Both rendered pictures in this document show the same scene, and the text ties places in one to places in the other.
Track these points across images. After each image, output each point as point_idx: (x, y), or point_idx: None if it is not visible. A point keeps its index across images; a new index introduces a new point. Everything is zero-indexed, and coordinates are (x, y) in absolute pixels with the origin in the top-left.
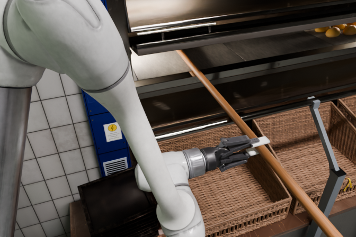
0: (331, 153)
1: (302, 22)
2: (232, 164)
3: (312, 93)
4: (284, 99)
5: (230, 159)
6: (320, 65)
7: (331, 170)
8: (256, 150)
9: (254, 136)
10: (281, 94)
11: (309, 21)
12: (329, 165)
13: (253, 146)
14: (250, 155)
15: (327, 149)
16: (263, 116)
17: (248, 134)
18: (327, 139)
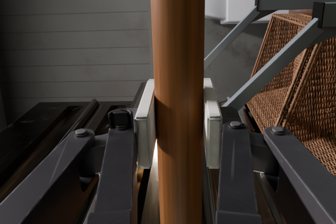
0: (285, 47)
1: (88, 201)
2: (319, 205)
3: (258, 173)
4: (272, 212)
5: (215, 223)
6: (215, 178)
7: (323, 26)
8: (203, 113)
9: (157, 159)
10: (265, 222)
11: (93, 192)
12: (320, 41)
13: (138, 112)
14: (215, 118)
15: (281, 58)
16: (213, 204)
17: (165, 196)
18: (261, 69)
